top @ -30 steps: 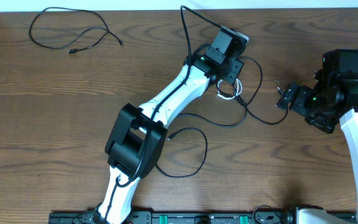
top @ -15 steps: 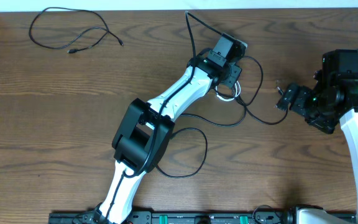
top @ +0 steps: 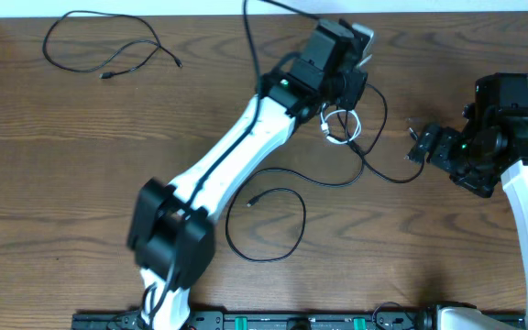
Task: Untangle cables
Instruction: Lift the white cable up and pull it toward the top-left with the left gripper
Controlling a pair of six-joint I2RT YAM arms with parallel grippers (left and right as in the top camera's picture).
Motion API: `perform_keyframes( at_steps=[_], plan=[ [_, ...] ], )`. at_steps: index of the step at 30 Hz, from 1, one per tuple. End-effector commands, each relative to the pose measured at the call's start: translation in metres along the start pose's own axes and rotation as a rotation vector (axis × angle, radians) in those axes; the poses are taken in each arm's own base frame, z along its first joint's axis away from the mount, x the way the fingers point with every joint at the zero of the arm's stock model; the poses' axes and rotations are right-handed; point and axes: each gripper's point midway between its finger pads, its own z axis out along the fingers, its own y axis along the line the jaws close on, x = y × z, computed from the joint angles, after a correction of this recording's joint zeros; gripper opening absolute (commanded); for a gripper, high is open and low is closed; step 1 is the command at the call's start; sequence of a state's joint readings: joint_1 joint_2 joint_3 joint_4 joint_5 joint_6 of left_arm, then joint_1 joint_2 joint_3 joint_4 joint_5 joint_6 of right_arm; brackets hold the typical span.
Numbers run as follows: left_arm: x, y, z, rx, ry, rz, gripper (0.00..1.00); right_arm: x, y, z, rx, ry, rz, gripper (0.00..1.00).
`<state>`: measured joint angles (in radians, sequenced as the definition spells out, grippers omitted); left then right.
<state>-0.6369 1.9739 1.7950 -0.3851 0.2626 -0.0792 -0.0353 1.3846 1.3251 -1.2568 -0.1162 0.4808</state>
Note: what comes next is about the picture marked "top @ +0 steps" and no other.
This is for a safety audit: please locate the long black cable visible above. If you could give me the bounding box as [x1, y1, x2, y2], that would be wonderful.
[41, 10, 183, 81]

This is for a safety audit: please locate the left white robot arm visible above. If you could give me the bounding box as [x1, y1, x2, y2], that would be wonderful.
[126, 19, 374, 329]

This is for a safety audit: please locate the white usb cable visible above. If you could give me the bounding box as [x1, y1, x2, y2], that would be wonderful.
[319, 107, 363, 146]

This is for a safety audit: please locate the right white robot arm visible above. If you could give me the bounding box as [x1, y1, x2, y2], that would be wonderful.
[407, 72, 528, 328]

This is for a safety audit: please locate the short black usb cable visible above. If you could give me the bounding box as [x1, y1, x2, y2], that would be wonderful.
[225, 82, 426, 264]

